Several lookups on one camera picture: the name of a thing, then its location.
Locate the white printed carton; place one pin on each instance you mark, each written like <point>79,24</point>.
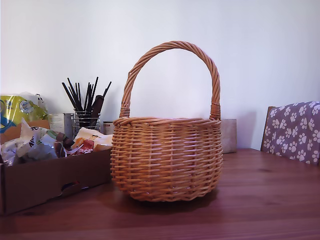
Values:
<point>57,122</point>

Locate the black stick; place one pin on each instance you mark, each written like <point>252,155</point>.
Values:
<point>80,96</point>
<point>94,90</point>
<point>70,97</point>
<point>106,88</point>
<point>74,94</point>
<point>86,96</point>

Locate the grey metal container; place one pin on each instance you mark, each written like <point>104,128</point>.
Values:
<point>68,125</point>

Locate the paw print cloth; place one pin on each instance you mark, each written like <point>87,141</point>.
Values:
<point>295,130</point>

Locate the brown cardboard box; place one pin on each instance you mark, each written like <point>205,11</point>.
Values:
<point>37,180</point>

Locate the silver white snack bag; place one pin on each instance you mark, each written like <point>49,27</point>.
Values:
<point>37,147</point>

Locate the small jar with red label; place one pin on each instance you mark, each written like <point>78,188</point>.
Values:
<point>108,127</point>

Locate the yellow plastic wrapped pack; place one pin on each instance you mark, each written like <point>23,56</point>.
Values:
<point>15,110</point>

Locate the orange red white snack bag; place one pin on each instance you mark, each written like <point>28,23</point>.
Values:
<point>85,145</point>

